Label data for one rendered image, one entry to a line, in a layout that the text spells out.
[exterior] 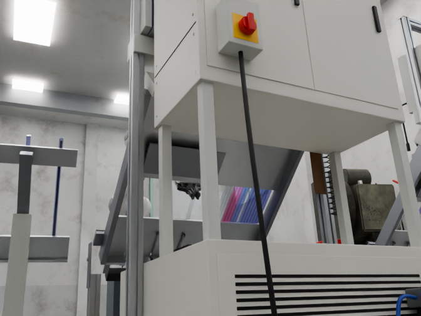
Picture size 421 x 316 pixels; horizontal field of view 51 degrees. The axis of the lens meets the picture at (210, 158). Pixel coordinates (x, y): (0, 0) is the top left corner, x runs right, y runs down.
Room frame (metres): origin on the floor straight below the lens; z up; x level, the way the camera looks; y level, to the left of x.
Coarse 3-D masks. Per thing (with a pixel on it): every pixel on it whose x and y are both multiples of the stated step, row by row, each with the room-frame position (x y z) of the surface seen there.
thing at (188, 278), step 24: (216, 240) 0.94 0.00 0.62; (240, 240) 0.97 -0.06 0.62; (144, 264) 1.28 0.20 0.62; (168, 264) 1.12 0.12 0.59; (192, 264) 0.99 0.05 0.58; (216, 264) 0.94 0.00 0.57; (120, 288) 1.49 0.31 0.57; (144, 288) 1.28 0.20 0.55; (168, 288) 1.12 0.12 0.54; (192, 288) 1.00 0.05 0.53; (216, 288) 0.94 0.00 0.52; (120, 312) 1.49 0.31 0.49; (144, 312) 1.28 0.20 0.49; (168, 312) 1.13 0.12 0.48; (192, 312) 1.00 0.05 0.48; (216, 312) 0.93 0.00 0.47
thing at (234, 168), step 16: (144, 128) 1.41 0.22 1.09; (144, 144) 1.46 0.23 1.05; (176, 144) 1.50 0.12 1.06; (192, 144) 1.52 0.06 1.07; (224, 144) 1.57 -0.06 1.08; (240, 144) 1.60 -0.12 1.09; (256, 144) 1.62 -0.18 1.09; (144, 160) 1.51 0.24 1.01; (176, 160) 1.51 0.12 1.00; (192, 160) 1.53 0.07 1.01; (224, 160) 1.63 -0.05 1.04; (240, 160) 1.65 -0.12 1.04; (256, 160) 1.68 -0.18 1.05; (272, 160) 1.71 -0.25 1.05; (288, 160) 1.74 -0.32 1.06; (144, 176) 1.56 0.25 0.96; (176, 176) 1.61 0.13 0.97; (192, 176) 1.59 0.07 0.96; (224, 176) 1.68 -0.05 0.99; (240, 176) 1.71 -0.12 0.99; (272, 176) 1.77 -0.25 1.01
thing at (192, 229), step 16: (144, 224) 1.73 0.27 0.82; (176, 224) 1.78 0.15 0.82; (192, 224) 1.81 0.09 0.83; (224, 224) 1.87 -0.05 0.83; (240, 224) 1.91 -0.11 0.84; (256, 224) 1.94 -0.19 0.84; (112, 240) 1.73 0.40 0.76; (144, 240) 1.78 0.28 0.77; (176, 240) 1.84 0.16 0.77; (192, 240) 1.88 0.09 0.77
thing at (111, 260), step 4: (108, 256) 1.78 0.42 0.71; (112, 256) 1.78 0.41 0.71; (116, 256) 1.79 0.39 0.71; (120, 256) 1.80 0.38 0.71; (124, 256) 1.81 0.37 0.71; (144, 256) 1.85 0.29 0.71; (148, 256) 1.86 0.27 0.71; (152, 256) 1.86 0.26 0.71; (156, 256) 1.87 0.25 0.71; (108, 260) 1.76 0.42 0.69; (112, 260) 1.77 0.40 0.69; (116, 260) 1.78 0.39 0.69; (120, 260) 1.78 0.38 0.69; (124, 260) 1.79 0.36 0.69; (144, 260) 1.83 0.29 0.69; (148, 260) 1.84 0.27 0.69; (108, 264) 1.76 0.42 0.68; (112, 264) 1.77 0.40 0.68; (116, 264) 1.77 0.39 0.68; (120, 264) 1.78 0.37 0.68; (124, 264) 1.79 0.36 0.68
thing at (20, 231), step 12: (24, 216) 1.52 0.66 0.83; (12, 228) 1.51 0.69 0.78; (24, 228) 1.52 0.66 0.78; (12, 240) 1.51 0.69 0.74; (24, 240) 1.52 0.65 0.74; (12, 252) 1.51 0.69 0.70; (24, 252) 1.52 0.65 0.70; (12, 264) 1.51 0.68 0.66; (24, 264) 1.52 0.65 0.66; (12, 276) 1.51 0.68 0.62; (24, 276) 1.52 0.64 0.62; (12, 288) 1.51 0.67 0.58; (24, 288) 1.53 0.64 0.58; (12, 300) 1.51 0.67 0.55; (12, 312) 1.51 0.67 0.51
